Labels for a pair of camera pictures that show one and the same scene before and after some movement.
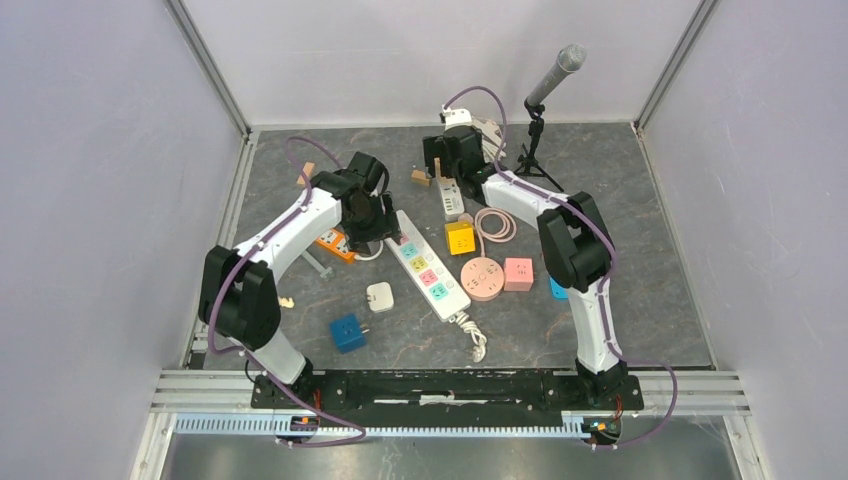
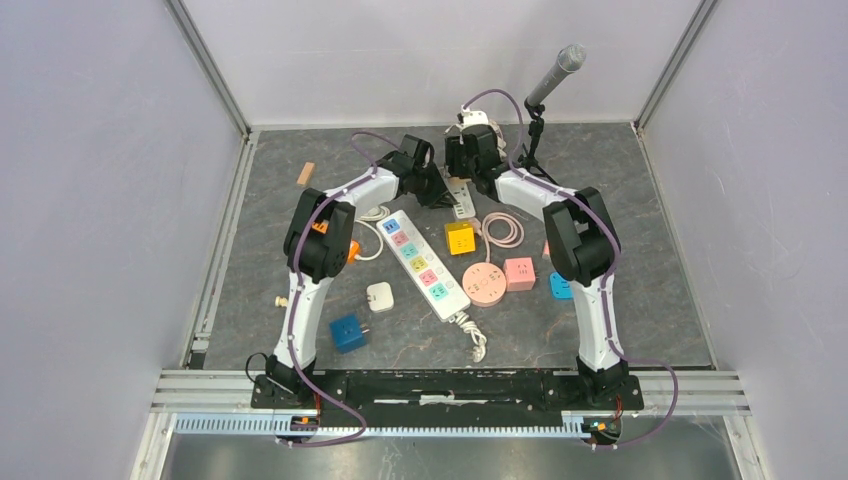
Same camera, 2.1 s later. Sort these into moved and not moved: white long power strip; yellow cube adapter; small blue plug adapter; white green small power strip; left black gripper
Moved: white green small power strip; left black gripper
Not moved: small blue plug adapter; yellow cube adapter; white long power strip
